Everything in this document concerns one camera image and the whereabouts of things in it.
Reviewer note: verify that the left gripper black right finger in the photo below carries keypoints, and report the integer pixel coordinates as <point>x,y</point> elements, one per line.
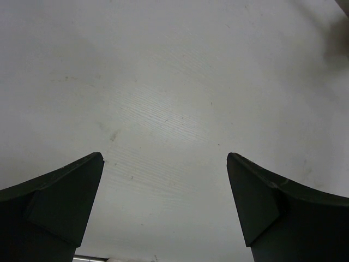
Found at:
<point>283,220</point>

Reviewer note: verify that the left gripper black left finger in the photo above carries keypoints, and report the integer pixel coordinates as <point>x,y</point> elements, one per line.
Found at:
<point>45,218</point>

